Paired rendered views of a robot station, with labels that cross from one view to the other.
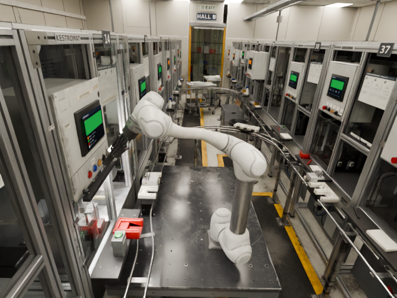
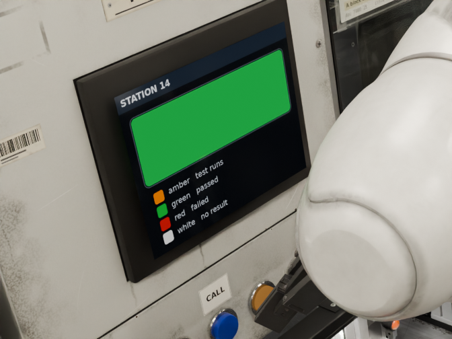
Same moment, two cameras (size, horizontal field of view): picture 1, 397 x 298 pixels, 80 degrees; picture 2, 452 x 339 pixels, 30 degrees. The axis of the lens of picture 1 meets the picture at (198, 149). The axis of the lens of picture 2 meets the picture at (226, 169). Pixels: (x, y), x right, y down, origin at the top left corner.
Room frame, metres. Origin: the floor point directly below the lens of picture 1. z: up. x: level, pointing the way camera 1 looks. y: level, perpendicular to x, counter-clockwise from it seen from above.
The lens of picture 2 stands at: (0.60, -0.09, 1.93)
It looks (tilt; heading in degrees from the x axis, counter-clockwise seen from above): 24 degrees down; 53
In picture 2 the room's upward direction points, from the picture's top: 11 degrees counter-clockwise
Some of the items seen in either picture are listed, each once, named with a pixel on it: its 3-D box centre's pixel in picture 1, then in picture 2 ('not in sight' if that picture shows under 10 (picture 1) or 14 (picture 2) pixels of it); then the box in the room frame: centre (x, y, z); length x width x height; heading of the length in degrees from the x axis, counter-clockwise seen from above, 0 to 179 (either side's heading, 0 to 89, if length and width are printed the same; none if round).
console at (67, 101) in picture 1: (63, 133); (121, 148); (1.02, 0.63, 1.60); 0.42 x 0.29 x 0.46; 1
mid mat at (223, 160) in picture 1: (234, 167); not in sight; (3.68, -0.65, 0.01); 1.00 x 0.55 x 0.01; 1
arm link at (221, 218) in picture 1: (222, 223); not in sight; (1.30, -0.19, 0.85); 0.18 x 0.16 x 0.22; 21
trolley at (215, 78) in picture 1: (211, 89); not in sight; (8.35, -0.39, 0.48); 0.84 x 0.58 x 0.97; 9
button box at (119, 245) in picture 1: (117, 243); not in sight; (0.97, 0.43, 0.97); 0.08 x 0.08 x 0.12; 1
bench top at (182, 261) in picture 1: (194, 208); not in sight; (1.68, 0.01, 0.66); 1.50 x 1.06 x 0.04; 1
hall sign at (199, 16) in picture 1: (206, 16); not in sight; (9.70, -0.10, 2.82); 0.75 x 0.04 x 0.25; 91
